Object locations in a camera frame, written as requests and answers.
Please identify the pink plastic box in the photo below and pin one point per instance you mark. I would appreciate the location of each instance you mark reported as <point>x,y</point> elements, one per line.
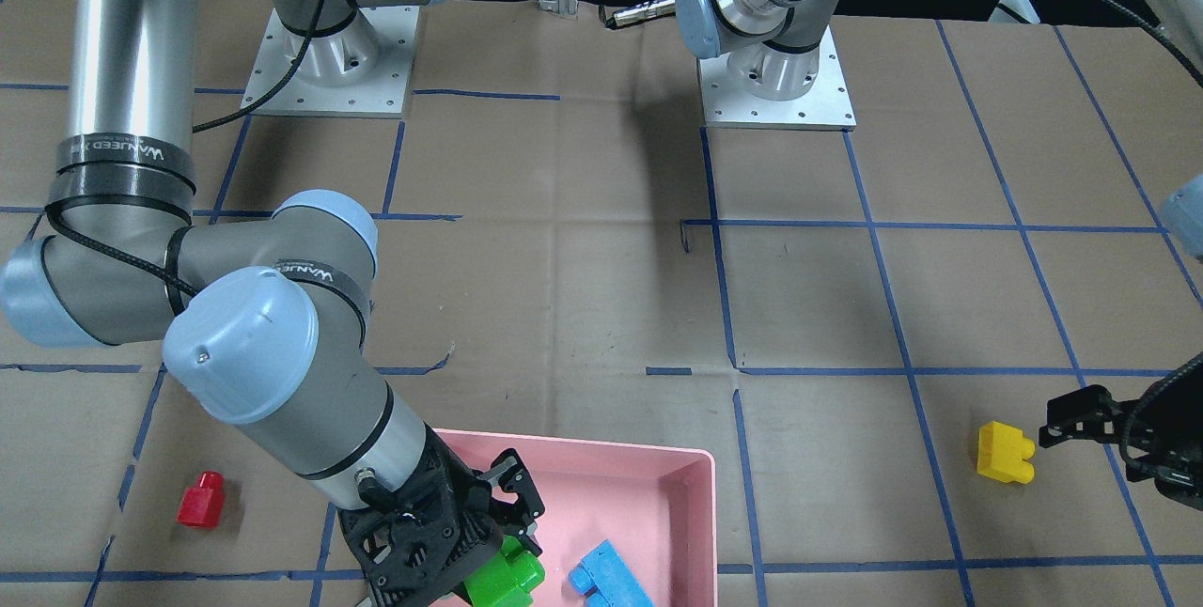
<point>657,505</point>

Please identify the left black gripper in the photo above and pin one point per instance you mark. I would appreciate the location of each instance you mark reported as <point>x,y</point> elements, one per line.
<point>1081,417</point>

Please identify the red toy block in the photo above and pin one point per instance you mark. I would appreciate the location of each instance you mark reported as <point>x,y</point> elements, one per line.
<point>202,505</point>

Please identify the green toy block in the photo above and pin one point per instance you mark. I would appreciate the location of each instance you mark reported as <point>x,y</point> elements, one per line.
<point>507,579</point>

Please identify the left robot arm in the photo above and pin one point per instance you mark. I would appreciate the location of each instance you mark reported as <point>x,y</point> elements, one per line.
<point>792,28</point>

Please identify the yellow toy block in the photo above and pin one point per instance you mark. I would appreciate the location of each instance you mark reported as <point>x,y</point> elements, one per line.
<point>1003,453</point>

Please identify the blue toy block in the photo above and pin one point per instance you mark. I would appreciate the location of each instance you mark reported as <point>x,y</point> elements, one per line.
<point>602,578</point>

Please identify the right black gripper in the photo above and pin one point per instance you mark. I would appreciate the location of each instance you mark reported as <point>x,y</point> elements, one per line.
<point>467,491</point>

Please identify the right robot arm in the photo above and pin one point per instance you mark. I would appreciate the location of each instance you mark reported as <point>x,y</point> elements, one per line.
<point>264,322</point>

